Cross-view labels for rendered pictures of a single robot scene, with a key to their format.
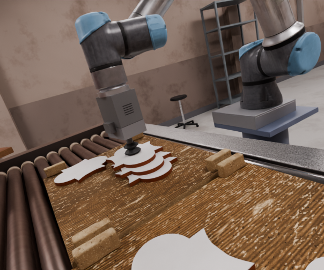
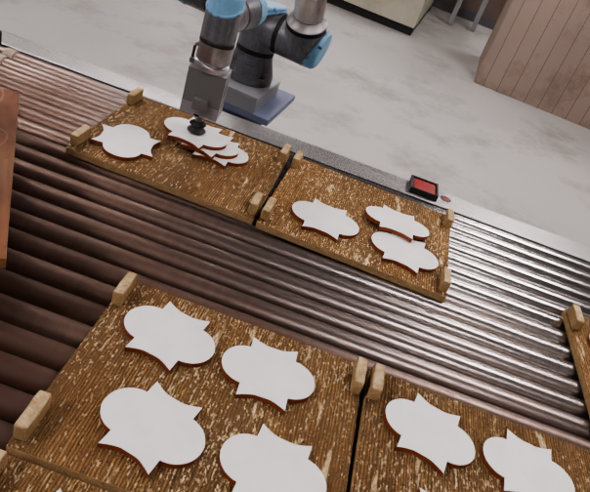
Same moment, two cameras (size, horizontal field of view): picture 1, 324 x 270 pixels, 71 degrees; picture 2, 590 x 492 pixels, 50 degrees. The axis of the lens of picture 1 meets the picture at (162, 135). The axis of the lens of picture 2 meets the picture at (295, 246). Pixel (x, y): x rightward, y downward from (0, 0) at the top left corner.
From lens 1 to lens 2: 1.21 m
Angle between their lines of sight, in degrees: 56
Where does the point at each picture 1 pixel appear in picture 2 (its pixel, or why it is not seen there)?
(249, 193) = (318, 181)
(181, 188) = (271, 174)
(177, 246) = (311, 206)
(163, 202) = (269, 184)
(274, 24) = (311, 16)
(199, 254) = (323, 209)
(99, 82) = (218, 61)
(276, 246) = (347, 205)
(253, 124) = (252, 106)
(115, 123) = (209, 102)
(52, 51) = not seen: outside the picture
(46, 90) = not seen: outside the picture
